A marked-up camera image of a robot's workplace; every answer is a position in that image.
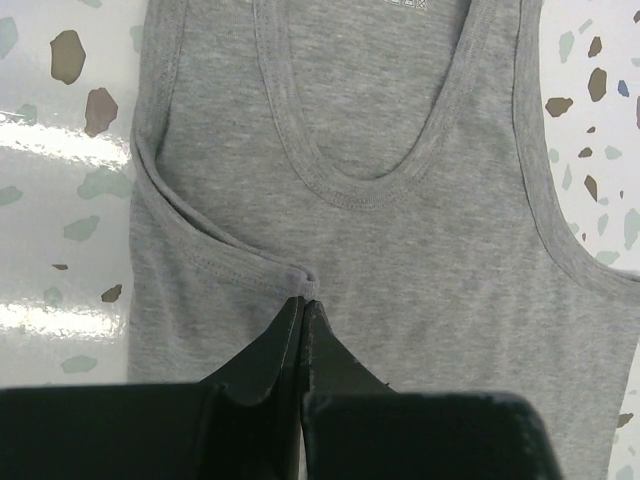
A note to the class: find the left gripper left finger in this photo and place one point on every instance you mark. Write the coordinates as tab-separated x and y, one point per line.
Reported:
240	422

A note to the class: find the grey garment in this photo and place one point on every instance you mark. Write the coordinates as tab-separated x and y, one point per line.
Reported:
386	158

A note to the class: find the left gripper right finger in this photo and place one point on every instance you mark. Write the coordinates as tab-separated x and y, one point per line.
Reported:
356	427

